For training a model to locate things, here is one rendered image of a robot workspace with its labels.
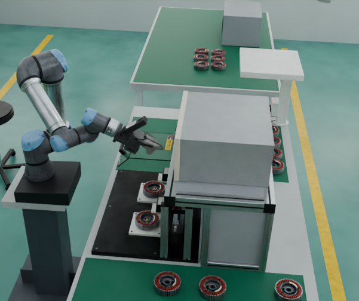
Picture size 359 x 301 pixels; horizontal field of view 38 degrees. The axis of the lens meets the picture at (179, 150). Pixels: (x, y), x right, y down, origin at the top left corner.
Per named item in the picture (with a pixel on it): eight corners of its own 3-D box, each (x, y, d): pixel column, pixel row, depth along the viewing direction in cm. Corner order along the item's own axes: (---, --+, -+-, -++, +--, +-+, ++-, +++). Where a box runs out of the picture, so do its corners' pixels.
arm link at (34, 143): (20, 156, 266) (15, 134, 258) (45, 147, 273) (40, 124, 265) (30, 167, 258) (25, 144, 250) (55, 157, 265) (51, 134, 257)
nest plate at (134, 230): (128, 235, 240) (128, 232, 239) (134, 214, 253) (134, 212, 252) (161, 237, 239) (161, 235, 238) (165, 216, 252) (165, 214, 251)
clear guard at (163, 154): (117, 167, 244) (116, 156, 241) (126, 140, 264) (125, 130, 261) (187, 172, 242) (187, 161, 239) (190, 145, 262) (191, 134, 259)
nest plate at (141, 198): (137, 202, 260) (137, 200, 260) (141, 184, 273) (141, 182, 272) (166, 204, 259) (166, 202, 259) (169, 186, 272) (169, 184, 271)
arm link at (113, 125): (112, 114, 224) (109, 123, 217) (122, 119, 225) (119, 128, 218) (106, 128, 228) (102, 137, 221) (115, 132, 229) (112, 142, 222)
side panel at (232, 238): (200, 267, 227) (203, 208, 210) (200, 261, 229) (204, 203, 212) (265, 272, 225) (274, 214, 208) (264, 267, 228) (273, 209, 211)
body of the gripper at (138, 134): (139, 146, 232) (114, 134, 230) (147, 131, 227) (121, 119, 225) (136, 155, 225) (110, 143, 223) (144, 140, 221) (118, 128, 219)
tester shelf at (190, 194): (163, 205, 211) (163, 196, 208) (178, 122, 268) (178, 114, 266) (274, 214, 208) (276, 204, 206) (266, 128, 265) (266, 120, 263)
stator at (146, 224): (133, 230, 241) (133, 224, 239) (137, 214, 250) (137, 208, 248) (157, 232, 240) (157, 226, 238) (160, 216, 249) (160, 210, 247)
